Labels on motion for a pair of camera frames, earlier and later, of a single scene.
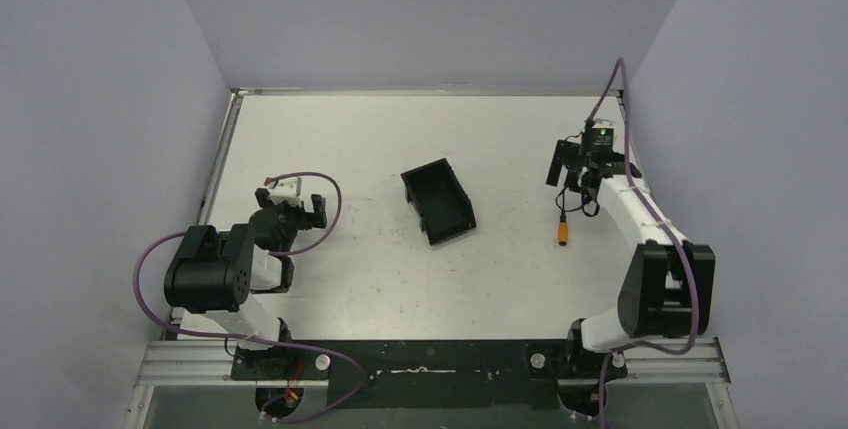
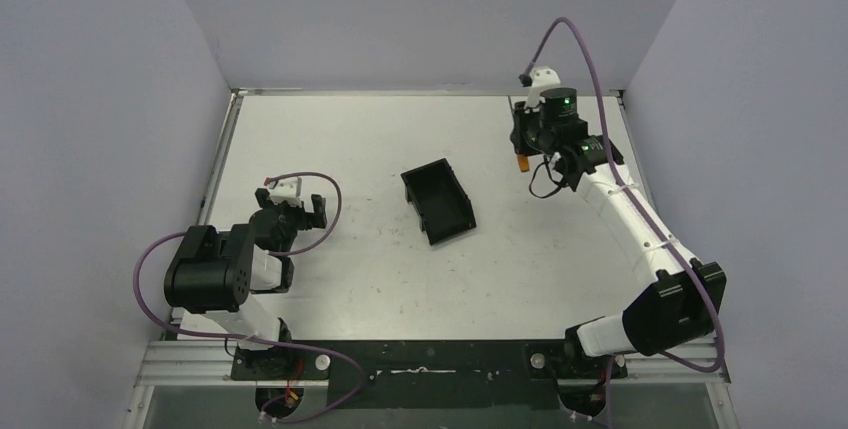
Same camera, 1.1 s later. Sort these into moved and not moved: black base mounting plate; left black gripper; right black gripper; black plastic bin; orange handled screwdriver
Moved: orange handled screwdriver; right black gripper
Not moved: left black gripper; black base mounting plate; black plastic bin
